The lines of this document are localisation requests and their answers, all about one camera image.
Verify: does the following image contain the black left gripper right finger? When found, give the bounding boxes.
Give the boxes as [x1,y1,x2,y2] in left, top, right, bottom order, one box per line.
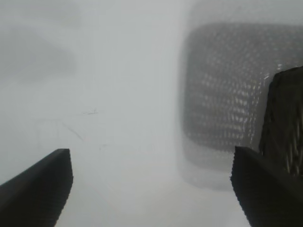
[230,146,303,227]

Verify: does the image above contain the dark brown wicker basket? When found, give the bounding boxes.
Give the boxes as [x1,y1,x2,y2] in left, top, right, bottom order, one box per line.
[259,66,303,177]

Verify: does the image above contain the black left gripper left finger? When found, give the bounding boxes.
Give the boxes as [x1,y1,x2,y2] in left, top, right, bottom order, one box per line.
[0,148,73,227]

